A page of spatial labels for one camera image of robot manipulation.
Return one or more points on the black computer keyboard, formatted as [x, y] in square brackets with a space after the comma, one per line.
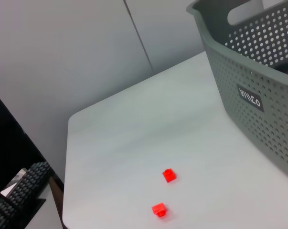
[22, 190]

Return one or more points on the small orange sloped brick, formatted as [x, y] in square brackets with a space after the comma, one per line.
[159, 210]

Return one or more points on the black computer monitor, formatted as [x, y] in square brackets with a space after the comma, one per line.
[7, 143]

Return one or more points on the grey perforated storage basket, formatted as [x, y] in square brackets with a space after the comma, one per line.
[253, 124]

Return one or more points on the small orange square brick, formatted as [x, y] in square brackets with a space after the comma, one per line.
[170, 176]

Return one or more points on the black monitor stand base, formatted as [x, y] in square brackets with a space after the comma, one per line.
[31, 210]

